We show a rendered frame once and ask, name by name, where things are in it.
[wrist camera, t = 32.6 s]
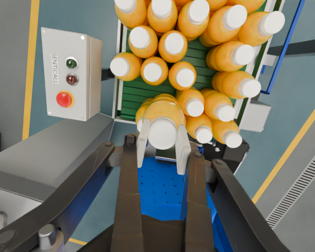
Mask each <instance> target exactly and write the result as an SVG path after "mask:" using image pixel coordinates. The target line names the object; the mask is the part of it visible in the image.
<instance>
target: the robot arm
mask: <svg viewBox="0 0 315 252"><path fill-rule="evenodd" d="M149 126H150V119H149V118H145V119H144V121H143V124H142V127H141V130H140V133H139V134H138V133H131V134H126V135H124V139H123V145H122V146H115V143H113V142H111V141H105V142H102V143H101V144H100V145H99V146H98V147H97V148H96V149H95V150H94V151H93V152H92V153H91V154H90V155H89V156H88V157H87V158H86V159H85V160H84V161H83V162H82V163H81V164H80V165H79V166H78V167H77V168H76V169H75V170H74V171H73V172H72V173H71V174H70V175H69V176H68V177H67V178H66V179H65V181H64V182H63V183H62V184H61V185H60V186H59V187H58V188H57V189H56V190H55V191H54V192H53V193H52V194H51V195H50V196H49V197H48V198H47V199H46V200H45V201H44V202H43V203H42V204H40V205H39V206H37V207H35V208H34V209H32V210H31V211H29V212H27V213H26V214H24V215H23V216H21V217H19V218H18V219H16V220H15V221H13V222H11V223H10V224H8V225H7V218H8V216H7V214H6V213H5V212H2V211H0V252H64V245H65V244H66V243H67V242H68V240H69V239H70V237H71V236H72V234H73V233H74V231H75V230H76V228H77V226H78V225H79V223H80V222H81V220H82V218H83V217H84V215H85V214H86V212H87V210H88V209H89V207H90V205H91V204H92V202H93V201H94V199H95V197H96V196H97V194H98V193H99V191H100V189H101V188H102V186H103V184H104V183H105V181H106V180H107V178H108V176H109V175H110V173H111V172H112V170H113V168H114V167H120V173H119V182H118V190H117V197H116V206H115V214H114V223H113V224H112V225H110V226H109V227H108V228H107V229H105V230H104V231H103V232H101V233H100V234H99V235H97V236H96V237H95V238H93V239H92V240H91V241H89V242H88V243H87V244H85V245H84V246H83V247H82V248H80V249H79V250H78V251H76V252H219V251H218V249H217V248H216V247H215V246H214V236H213V225H212V214H211V208H210V207H208V201H207V189H208V192H209V194H210V197H211V199H212V202H213V204H214V206H215V209H216V211H217V214H218V216H219V218H220V221H221V223H222V226H223V228H224V231H225V233H226V235H227V238H228V240H229V243H230V245H231V247H232V250H233V252H291V251H290V250H289V249H288V248H287V247H286V246H285V245H284V244H283V243H282V242H281V241H280V239H279V238H278V237H277V235H276V234H275V232H274V231H273V230H272V228H271V227H270V225H269V224H268V222H267V221H266V220H265V218H264V217H263V215H262V214H261V212H260V211H259V210H258V208H257V207H256V205H255V204H254V203H253V201H252V200H251V198H250V197H249V195H248V194H247V193H246V191H245V190H244V188H243V187H242V186H241V184H240V183H239V181H238V180H237V178H236V177H235V176H234V174H233V173H232V171H231V170H230V169H229V167H228V166H227V164H226V163H225V162H224V161H222V160H221V159H213V160H212V162H211V161H208V160H205V157H204V156H203V155H202V154H201V153H200V151H199V149H198V146H197V145H196V144H195V143H194V142H189V139H188V135H187V131H186V127H185V125H184V124H179V127H178V131H177V140H176V142H175V152H176V165H177V173H178V175H185V178H184V188H183V196H182V204H181V212H180V220H177V219H176V220H159V219H156V218H154V217H151V216H149V215H146V214H141V196H140V193H139V183H138V168H140V167H142V163H143V158H144V153H145V148H146V144H147V139H148V131H149ZM185 173H186V174H185Z"/></svg>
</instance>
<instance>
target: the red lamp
mask: <svg viewBox="0 0 315 252"><path fill-rule="evenodd" d="M66 81H67V82H68V83H69V84H71V85H74V84H75V83H76V82H77V79H76V77H75V76H74V75H68V76H67V77H66Z"/></svg>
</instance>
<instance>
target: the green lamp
mask: <svg viewBox="0 0 315 252"><path fill-rule="evenodd" d="M66 66H67V67H68V68H70V69H74V68H76V66H77V63H76V61H75V60H74V59H72V58H69V59H67V60H66Z"/></svg>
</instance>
